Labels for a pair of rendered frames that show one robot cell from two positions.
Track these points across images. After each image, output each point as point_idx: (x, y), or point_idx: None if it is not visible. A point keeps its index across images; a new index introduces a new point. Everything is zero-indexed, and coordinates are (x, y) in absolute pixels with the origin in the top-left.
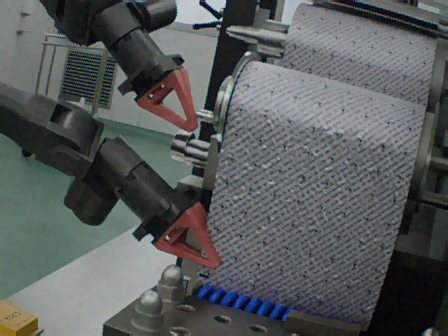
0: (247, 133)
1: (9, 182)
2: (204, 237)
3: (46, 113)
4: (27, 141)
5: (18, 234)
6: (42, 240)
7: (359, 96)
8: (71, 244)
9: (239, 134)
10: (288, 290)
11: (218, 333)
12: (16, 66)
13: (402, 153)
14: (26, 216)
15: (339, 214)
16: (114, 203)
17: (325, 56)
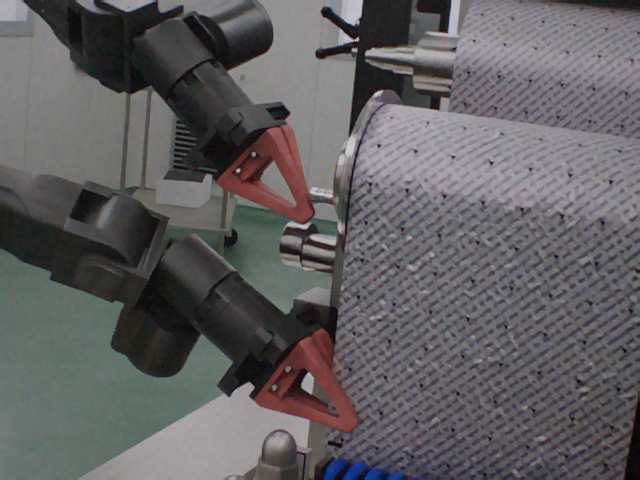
0: (382, 219)
1: (84, 316)
2: (330, 382)
3: (63, 205)
4: (33, 252)
5: (98, 400)
6: (143, 405)
7: (559, 143)
8: (194, 407)
9: (370, 221)
10: (467, 463)
11: None
12: (84, 126)
13: (638, 230)
14: (115, 369)
15: (536, 336)
16: (194, 339)
17: (518, 83)
